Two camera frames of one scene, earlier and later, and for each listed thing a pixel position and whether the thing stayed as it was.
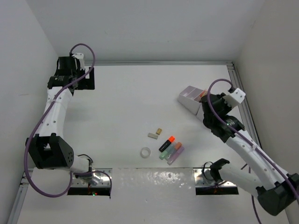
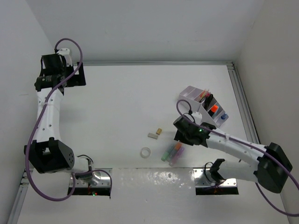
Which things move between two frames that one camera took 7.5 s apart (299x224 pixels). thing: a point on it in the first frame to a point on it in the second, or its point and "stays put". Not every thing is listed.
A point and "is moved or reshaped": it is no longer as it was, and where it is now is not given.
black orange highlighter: (171, 139) is moved or reshaped
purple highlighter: (176, 156) stays put
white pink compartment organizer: (189, 97) stays put
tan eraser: (159, 131) stays put
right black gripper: (227, 108) to (179, 136)
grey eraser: (153, 136) stays put
